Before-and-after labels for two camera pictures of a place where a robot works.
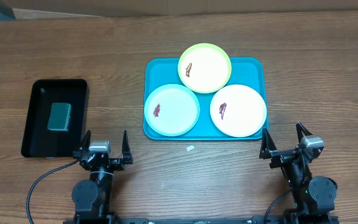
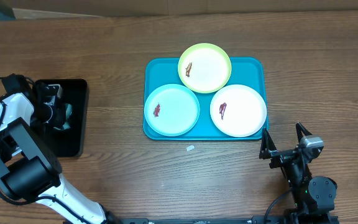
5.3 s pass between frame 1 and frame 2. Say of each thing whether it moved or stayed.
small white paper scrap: stayed
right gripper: stayed
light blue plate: stayed
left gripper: moved
